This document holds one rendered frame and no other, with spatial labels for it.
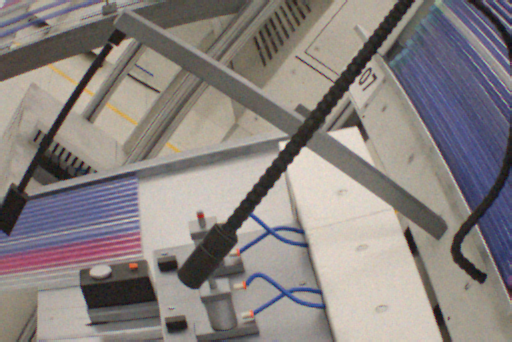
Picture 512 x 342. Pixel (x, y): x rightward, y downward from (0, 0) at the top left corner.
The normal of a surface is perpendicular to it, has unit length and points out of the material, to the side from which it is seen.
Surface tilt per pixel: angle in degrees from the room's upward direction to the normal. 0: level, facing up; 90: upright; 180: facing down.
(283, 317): 47
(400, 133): 90
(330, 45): 90
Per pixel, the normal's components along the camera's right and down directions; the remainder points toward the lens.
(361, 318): -0.18, -0.89
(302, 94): 0.11, 0.40
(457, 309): -0.80, -0.51
